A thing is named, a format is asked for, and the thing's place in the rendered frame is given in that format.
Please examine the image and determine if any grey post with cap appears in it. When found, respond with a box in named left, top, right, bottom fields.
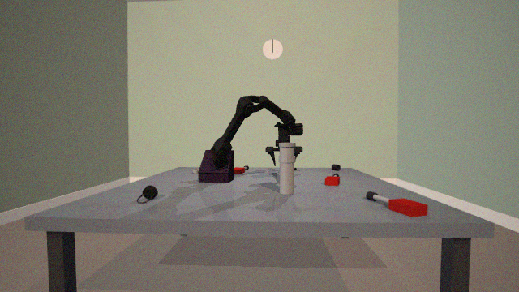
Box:
left=279, top=143, right=295, bottom=195

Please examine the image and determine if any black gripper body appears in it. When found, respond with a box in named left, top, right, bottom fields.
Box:
left=265, top=136, right=302, bottom=153

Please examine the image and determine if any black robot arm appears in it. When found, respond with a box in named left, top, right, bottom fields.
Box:
left=210, top=96, right=303, bottom=170

